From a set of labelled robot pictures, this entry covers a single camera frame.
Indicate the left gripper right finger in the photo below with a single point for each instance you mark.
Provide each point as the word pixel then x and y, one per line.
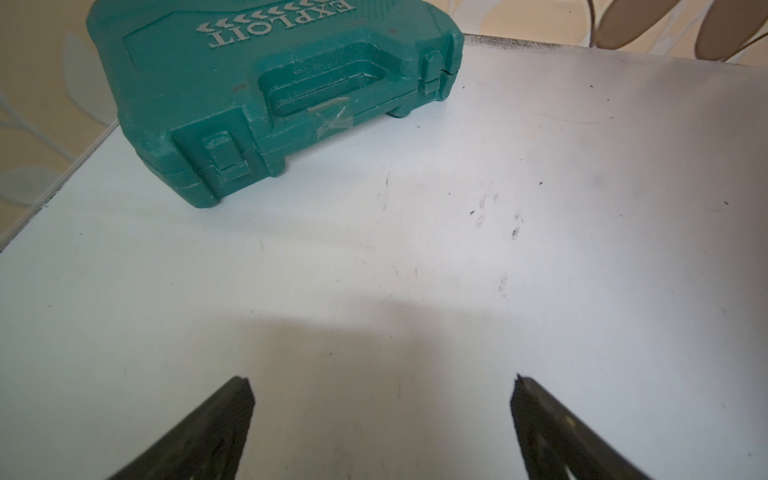
pixel 556 444

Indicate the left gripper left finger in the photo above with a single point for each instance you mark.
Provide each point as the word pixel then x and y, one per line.
pixel 207 444

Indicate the green tool case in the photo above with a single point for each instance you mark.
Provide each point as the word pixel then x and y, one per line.
pixel 215 95

